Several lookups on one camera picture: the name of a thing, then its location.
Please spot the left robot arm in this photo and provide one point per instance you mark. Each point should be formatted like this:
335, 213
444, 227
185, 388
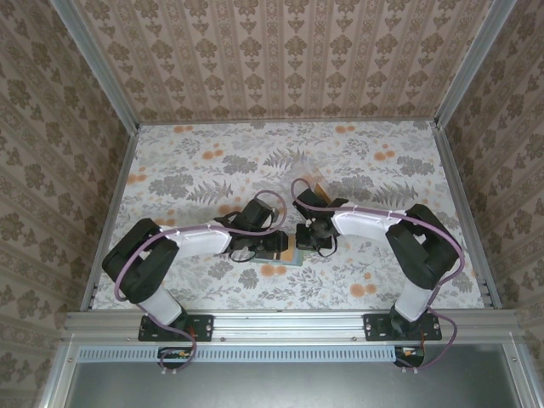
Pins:
140, 263

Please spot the green leather card holder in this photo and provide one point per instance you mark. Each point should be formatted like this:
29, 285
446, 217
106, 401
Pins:
299, 263

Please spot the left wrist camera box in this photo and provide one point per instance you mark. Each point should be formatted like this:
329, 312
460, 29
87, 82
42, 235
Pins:
255, 214

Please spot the orange credit card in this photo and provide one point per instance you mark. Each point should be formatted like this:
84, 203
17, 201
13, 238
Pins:
292, 254
321, 188

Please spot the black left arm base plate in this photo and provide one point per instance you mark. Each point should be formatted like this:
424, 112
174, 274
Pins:
200, 327

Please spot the aluminium frame post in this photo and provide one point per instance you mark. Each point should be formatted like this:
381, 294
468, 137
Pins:
100, 64
472, 64

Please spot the long aluminium table rail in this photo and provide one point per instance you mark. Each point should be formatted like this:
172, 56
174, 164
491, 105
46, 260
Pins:
289, 325

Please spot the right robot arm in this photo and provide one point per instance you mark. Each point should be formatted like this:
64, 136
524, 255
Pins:
425, 255

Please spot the grey metal panel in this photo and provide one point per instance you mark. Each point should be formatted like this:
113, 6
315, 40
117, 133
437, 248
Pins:
289, 387

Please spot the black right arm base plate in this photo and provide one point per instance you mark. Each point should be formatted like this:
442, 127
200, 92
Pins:
376, 327

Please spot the aluminium lower frame rail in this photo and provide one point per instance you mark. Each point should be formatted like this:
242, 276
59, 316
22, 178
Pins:
519, 378
57, 378

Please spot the clear plastic card box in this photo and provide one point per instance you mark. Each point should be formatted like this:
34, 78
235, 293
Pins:
304, 170

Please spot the aluminium side rail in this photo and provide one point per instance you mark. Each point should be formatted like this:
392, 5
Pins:
458, 191
112, 212

